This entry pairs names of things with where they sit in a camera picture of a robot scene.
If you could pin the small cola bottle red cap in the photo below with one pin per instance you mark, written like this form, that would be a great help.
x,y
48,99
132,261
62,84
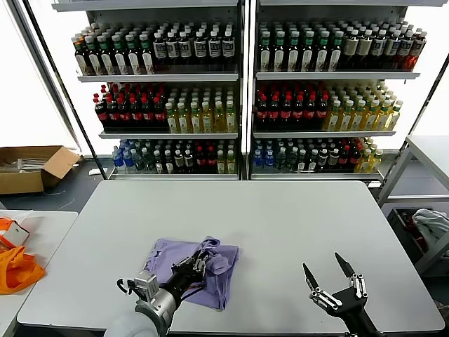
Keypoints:
x,y
345,157
211,159
200,159
355,155

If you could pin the dark tea bottle green label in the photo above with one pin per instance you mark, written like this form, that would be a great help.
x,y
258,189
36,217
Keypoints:
x,y
106,58
308,52
294,52
120,57
280,52
336,52
147,56
94,58
322,52
133,56
265,52

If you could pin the dark green bottle white cap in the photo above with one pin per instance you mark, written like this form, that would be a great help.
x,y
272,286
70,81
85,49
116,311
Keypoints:
x,y
159,163
312,162
169,163
301,163

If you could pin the amber tea bottle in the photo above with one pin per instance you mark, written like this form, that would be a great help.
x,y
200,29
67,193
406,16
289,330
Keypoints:
x,y
81,58

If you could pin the yellow tea bottle white cap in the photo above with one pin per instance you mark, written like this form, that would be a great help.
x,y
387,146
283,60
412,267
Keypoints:
x,y
334,119
207,120
383,119
358,119
346,119
219,119
231,119
371,119
172,121
195,120
183,120
394,117

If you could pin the orange and white carton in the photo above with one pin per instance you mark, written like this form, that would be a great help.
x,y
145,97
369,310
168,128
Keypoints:
x,y
7,224

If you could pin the white side table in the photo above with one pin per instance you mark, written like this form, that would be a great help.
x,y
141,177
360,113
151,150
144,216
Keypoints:
x,y
52,238

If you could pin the blue drink bottle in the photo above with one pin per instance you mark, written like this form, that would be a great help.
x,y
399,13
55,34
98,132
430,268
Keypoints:
x,y
269,158
128,158
117,159
258,158

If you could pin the clear plastic packets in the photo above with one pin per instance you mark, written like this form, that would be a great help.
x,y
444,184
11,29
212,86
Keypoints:
x,y
21,165

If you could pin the light grey crumpled garment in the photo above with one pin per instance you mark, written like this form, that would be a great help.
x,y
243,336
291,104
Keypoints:
x,y
429,224

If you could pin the dark bottle brown label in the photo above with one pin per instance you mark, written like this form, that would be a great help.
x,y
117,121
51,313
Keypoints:
x,y
179,159
334,158
188,159
323,158

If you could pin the red drink bottle white label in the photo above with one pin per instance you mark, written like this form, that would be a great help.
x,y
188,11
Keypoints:
x,y
417,49

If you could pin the clear green water bottle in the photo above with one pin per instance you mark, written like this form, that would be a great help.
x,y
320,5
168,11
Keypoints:
x,y
148,159
139,159
292,159
280,159

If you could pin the grey metal shelving unit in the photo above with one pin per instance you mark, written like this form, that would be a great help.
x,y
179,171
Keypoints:
x,y
158,78
333,75

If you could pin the white slanted frame post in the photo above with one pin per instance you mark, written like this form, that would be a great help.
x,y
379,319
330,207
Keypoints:
x,y
45,70

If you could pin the dark drink bottle white label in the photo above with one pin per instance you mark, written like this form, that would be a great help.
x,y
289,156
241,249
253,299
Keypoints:
x,y
228,47
160,49
392,47
185,48
379,47
172,48
200,47
214,47
405,47

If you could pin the black slanted pole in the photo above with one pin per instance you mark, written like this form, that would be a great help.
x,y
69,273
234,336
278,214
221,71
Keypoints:
x,y
435,87
76,112

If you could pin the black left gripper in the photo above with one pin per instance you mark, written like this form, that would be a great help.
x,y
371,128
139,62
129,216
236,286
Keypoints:
x,y
182,277

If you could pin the dark storage crate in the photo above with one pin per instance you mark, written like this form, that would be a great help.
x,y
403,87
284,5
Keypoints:
x,y
398,219

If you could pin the open cardboard box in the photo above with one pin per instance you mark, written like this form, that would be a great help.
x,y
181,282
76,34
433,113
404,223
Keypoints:
x,y
21,182

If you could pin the small white floor scrap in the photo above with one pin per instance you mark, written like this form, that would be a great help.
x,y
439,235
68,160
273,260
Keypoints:
x,y
94,172

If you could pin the small yellow green tea bottle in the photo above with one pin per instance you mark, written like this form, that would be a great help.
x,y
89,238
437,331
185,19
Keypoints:
x,y
365,162
220,163
231,162
376,160

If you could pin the dark bottle beige label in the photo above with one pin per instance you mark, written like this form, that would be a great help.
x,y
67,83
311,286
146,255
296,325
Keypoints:
x,y
350,47
365,47

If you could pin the orange cloth bag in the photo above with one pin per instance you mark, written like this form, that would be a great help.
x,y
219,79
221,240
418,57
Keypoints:
x,y
17,274

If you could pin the purple t-shirt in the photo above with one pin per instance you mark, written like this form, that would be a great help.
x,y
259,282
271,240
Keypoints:
x,y
168,251

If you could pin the grey metal frame table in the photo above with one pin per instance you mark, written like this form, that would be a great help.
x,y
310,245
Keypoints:
x,y
431,144

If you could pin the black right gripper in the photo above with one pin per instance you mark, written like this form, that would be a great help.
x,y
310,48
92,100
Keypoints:
x,y
352,310

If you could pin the red packaged item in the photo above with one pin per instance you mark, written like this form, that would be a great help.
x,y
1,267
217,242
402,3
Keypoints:
x,y
408,221

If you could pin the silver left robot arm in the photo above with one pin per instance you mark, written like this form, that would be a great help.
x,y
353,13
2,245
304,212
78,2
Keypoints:
x,y
154,305

